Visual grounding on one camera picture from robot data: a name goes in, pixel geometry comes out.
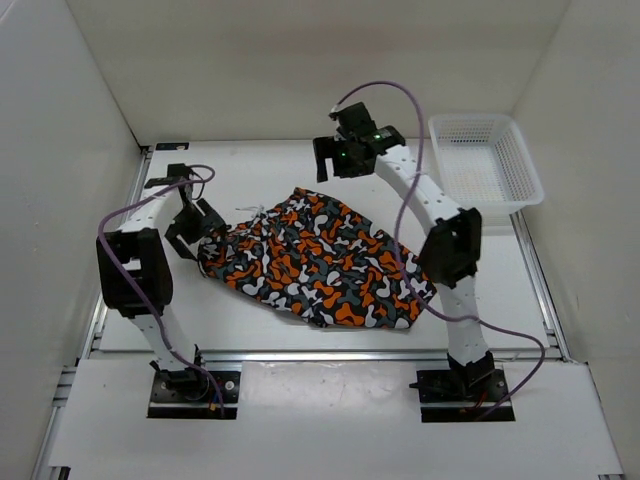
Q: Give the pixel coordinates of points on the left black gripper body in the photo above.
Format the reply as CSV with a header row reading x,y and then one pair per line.
x,y
188,222

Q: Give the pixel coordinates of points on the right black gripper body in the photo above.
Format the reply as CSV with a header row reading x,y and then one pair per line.
x,y
344,163

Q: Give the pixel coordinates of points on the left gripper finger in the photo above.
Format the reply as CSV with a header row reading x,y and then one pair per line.
x,y
215,230
182,249

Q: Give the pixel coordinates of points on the camouflage patterned shorts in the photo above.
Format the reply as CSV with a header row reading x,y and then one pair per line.
x,y
313,256

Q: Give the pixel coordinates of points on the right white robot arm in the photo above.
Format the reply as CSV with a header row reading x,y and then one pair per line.
x,y
452,248

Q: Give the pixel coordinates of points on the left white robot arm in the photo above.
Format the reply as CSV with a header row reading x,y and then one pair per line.
x,y
135,274

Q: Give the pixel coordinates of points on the dark blue label sticker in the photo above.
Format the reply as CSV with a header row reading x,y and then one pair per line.
x,y
172,146

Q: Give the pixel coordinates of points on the white plastic basket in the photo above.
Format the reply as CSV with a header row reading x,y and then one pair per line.
x,y
483,162

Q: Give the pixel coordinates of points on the aluminium front rail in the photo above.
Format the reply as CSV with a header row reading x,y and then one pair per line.
x,y
552,354

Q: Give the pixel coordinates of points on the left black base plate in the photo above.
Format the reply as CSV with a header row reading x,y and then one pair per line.
x,y
188,395

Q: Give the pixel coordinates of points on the left aluminium side rail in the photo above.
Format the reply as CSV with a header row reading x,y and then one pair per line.
x,y
93,332

